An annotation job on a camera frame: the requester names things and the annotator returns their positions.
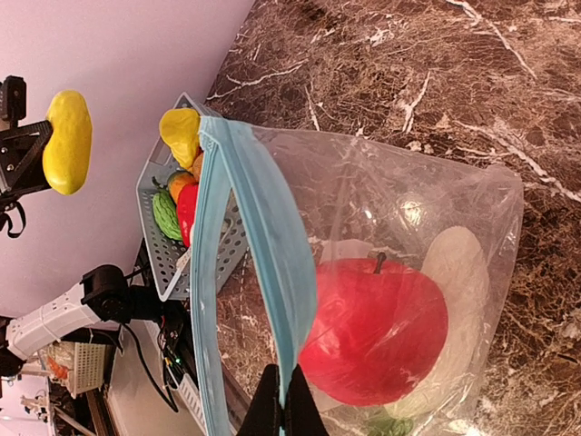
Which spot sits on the black front frame rail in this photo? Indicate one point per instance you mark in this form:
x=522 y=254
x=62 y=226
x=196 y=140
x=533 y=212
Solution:
x=176 y=336

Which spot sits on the orange toy carrot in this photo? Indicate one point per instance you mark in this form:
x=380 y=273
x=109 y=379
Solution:
x=177 y=181

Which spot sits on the red toy bell pepper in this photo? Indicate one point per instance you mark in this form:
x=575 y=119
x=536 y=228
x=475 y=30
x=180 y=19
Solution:
x=186 y=210

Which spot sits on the yellow toy potato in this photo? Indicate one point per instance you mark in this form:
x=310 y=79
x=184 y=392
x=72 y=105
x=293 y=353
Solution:
x=66 y=157

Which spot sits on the yellow toy lemon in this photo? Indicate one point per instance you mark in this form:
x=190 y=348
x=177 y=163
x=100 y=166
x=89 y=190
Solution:
x=179 y=130

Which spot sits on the green toy cucumber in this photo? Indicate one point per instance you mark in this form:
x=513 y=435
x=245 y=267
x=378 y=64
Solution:
x=165 y=215

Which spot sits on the large clear zip bag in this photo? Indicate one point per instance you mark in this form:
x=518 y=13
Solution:
x=307 y=198

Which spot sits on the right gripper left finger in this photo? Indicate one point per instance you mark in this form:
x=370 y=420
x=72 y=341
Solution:
x=263 y=418

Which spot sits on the white slotted cable duct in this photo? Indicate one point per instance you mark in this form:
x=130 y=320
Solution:
x=192 y=400

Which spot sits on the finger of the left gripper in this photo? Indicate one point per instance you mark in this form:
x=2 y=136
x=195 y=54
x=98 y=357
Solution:
x=22 y=151

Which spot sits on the large red toy apple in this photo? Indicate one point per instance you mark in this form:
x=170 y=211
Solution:
x=379 y=329

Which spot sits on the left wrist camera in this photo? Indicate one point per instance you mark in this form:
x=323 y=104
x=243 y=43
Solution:
x=13 y=100

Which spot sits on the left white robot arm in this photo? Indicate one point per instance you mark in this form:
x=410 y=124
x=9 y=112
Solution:
x=102 y=295

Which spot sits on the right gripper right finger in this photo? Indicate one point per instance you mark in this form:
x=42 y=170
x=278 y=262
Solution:
x=300 y=413

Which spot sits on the brown toy potato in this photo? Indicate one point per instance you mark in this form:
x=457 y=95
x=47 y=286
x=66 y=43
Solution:
x=196 y=169

